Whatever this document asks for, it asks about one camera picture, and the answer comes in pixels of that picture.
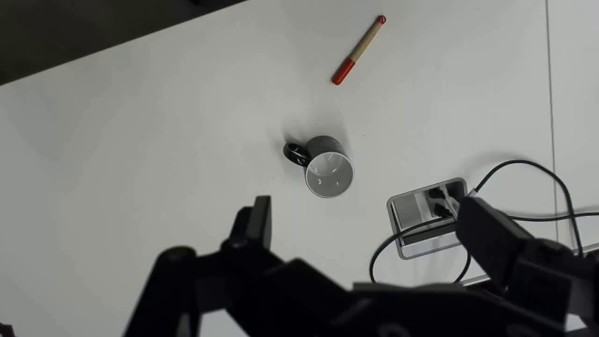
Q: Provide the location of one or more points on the red and tan marker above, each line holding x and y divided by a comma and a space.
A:
359, 49

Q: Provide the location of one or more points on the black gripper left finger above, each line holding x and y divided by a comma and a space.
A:
250, 281

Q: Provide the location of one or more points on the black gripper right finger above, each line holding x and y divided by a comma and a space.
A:
512, 255

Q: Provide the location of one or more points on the black mug with white print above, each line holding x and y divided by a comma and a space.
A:
329, 171

